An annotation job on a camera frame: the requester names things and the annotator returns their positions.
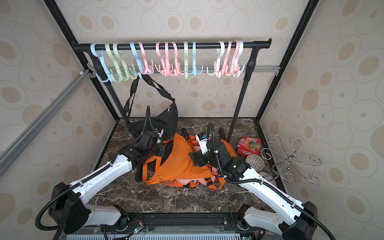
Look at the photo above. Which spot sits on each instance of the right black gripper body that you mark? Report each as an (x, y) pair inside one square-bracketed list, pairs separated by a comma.
[(214, 139)]

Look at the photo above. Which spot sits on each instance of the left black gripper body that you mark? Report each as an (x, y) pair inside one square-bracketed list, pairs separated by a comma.
[(162, 147)]

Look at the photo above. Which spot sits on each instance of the orange crossbody bag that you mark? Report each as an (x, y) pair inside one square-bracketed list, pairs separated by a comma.
[(179, 165)]

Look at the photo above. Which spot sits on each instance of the black crossbody bag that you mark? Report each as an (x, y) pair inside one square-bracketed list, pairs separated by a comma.
[(165, 123)]

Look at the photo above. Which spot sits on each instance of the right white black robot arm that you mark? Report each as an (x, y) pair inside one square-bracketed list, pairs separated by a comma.
[(290, 218)]

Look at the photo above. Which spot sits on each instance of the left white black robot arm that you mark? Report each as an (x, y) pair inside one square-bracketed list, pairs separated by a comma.
[(69, 209)]

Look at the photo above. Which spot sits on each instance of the pink plastic hook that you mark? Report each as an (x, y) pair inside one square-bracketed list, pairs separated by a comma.
[(146, 68)]

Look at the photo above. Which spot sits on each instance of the green plastic hook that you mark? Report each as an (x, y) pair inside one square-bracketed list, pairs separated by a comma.
[(120, 76)]

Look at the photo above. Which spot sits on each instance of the light blue leftmost hook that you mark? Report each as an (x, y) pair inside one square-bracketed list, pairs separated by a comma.
[(103, 74)]

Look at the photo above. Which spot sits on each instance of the white plastic hook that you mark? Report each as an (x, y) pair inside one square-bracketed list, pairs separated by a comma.
[(217, 71)]

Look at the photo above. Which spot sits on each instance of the orange pink backpack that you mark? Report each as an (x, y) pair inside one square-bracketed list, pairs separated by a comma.
[(152, 164)]

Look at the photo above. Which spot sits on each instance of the red snack packet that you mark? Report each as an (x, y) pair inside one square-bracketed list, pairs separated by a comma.
[(249, 146)]

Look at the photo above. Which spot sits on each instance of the patterned round pouch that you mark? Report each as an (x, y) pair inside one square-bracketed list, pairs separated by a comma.
[(256, 162)]

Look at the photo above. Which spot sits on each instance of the black clothes rack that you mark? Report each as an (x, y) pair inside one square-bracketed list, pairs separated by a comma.
[(255, 46)]

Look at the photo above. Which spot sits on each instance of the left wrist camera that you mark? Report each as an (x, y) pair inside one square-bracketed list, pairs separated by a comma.
[(159, 134)]

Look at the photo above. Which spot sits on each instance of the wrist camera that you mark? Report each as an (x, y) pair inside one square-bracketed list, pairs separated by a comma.
[(159, 134), (203, 139)]

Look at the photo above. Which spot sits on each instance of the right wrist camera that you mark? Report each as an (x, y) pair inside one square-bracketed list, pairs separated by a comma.
[(203, 139)]

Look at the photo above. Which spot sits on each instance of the chrome wire hook stand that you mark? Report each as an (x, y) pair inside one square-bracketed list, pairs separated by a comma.
[(289, 162)]

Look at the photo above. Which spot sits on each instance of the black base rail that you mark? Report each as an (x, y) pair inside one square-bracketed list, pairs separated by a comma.
[(173, 226)]

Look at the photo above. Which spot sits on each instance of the aluminium side rail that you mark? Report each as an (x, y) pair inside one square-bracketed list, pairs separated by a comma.
[(14, 150)]

